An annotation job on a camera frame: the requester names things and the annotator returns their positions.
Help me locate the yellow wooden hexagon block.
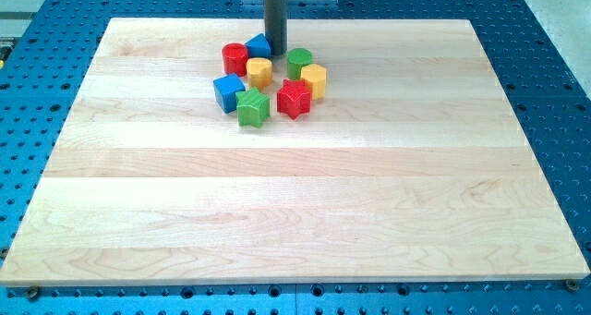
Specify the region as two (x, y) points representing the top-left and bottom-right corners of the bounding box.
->
(300, 64), (327, 100)

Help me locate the yellow wooden heart block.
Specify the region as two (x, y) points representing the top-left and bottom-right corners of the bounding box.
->
(246, 57), (273, 91)

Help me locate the green wooden cylinder block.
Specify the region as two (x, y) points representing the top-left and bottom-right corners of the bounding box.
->
(287, 48), (313, 80)

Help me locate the blue wooden cube block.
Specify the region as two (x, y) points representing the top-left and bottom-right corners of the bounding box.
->
(213, 73), (245, 114)

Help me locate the blue wooden triangle block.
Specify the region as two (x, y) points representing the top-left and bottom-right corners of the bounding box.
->
(245, 33), (271, 59)

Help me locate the red wooden cylinder block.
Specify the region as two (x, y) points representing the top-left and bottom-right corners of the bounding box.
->
(222, 42), (249, 77)

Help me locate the light wooden board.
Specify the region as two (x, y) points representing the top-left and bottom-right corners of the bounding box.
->
(1, 18), (589, 286)

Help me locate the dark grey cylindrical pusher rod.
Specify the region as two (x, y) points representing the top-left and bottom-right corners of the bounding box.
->
(263, 0), (287, 56)

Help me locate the left board stop bolt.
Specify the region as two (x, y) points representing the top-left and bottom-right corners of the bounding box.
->
(23, 286), (41, 301)

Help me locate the board stop bolt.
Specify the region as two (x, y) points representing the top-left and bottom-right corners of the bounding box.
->
(564, 280), (579, 292)
(23, 286), (41, 301)

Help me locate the right board stop bolt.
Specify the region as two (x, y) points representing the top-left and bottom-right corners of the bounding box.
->
(564, 280), (579, 292)

